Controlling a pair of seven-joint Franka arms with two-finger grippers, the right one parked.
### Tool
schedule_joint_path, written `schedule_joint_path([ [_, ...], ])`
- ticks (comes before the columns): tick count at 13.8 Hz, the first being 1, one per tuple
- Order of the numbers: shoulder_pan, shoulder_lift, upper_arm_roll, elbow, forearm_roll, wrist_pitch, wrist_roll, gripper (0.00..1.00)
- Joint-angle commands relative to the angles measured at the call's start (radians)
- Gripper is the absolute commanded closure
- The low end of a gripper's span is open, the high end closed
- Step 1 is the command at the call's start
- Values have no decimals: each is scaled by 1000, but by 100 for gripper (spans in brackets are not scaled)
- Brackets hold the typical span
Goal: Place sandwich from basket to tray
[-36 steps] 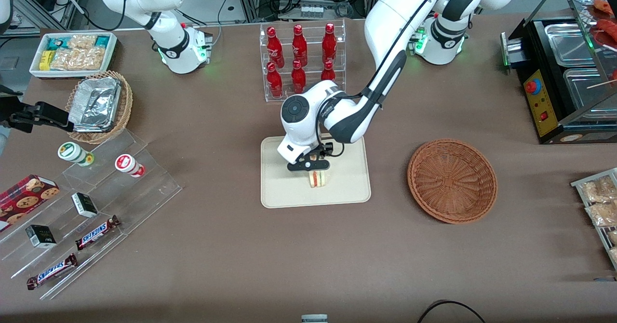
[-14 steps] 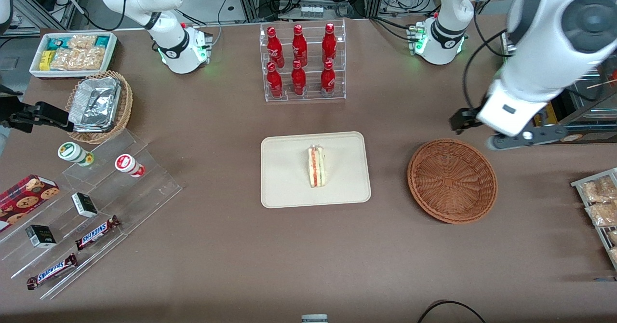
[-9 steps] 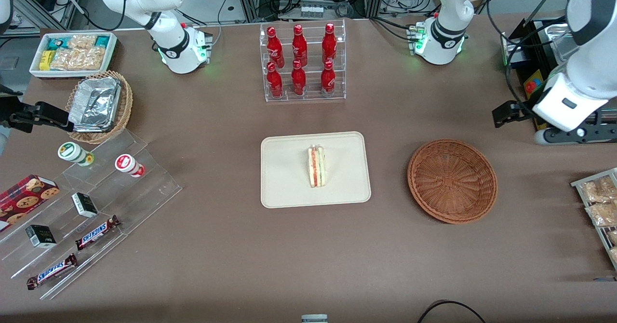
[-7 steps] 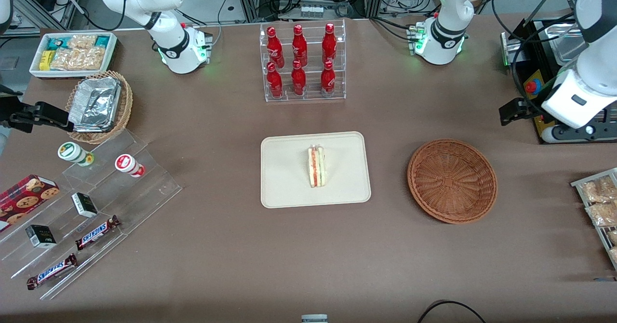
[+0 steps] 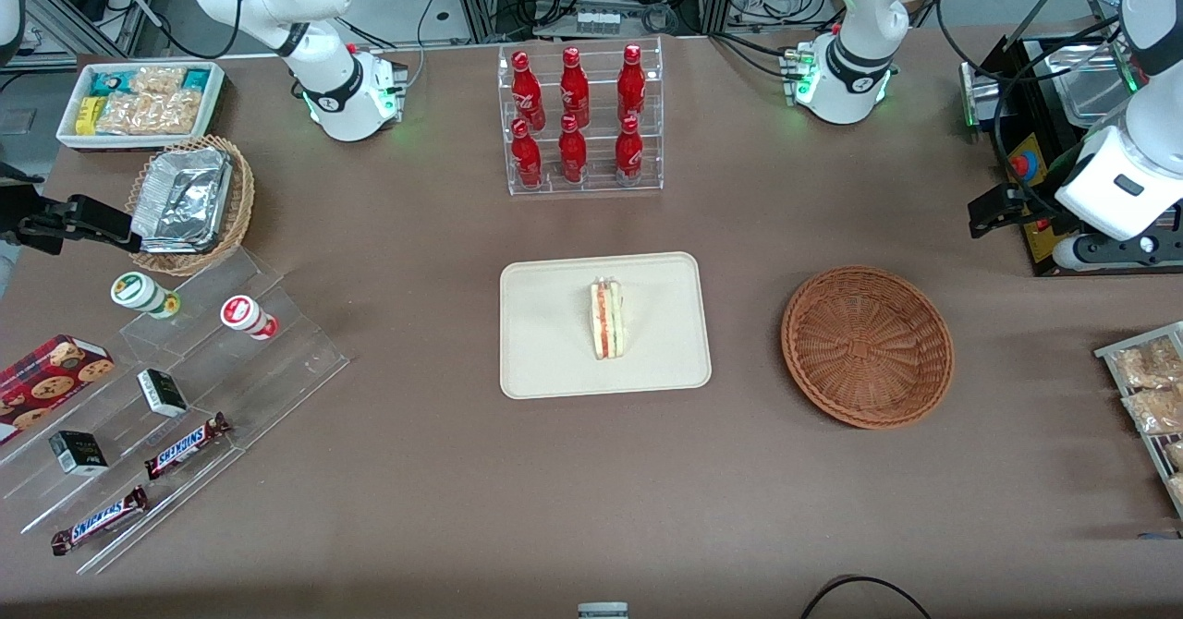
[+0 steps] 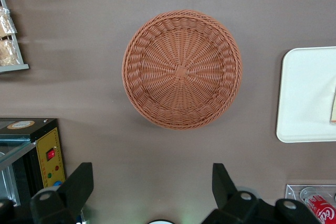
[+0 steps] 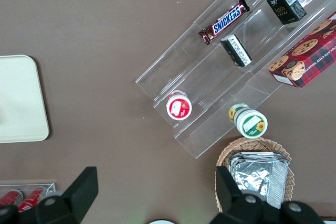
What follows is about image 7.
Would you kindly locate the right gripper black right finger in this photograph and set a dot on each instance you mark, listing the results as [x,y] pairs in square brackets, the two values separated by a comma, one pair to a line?
[236,208]

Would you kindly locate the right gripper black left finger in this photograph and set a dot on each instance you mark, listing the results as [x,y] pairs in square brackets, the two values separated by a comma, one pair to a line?
[76,195]

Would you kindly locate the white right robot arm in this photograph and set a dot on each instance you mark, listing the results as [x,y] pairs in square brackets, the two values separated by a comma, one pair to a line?
[162,222]

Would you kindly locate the oval light wicker basket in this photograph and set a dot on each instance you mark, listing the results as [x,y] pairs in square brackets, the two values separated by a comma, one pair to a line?
[249,145]

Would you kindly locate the beige plastic tray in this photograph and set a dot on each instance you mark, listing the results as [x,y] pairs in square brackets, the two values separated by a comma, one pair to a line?
[21,98]

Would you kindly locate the clear acrylic bottle rack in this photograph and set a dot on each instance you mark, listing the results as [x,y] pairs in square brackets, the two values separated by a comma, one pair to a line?
[51,187]

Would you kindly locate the stacked foil containers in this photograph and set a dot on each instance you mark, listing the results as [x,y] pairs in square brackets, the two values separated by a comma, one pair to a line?
[260,176]

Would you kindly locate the red cola bottle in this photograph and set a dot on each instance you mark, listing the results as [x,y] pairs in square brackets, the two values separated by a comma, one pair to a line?
[30,200]
[10,197]

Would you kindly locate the green lid yogurt cup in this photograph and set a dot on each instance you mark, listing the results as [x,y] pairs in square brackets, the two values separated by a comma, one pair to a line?
[252,124]

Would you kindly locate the red lid yogurt cup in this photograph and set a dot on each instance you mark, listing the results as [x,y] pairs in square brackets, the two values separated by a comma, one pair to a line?
[179,107]

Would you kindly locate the clear acrylic stepped display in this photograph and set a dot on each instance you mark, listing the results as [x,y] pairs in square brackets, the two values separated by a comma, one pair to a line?
[210,90]

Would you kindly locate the small black box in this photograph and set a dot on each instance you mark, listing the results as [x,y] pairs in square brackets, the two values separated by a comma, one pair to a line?
[236,51]
[286,6]

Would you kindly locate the red tartan cookie box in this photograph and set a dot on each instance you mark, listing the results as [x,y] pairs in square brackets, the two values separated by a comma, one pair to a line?
[309,56]

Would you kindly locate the Snickers chocolate bar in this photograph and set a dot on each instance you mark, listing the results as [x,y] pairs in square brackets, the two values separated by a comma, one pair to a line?
[224,22]

